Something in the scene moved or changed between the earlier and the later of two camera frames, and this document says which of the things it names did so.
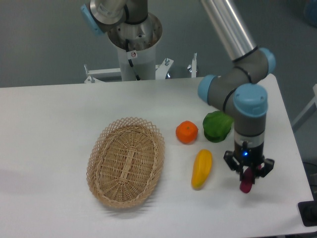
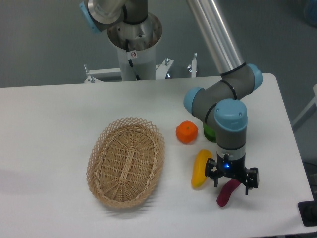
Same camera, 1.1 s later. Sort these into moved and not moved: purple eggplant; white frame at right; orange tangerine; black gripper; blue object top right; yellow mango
Moved: black gripper; purple eggplant
Not moved: orange tangerine; blue object top right; white frame at right; yellow mango
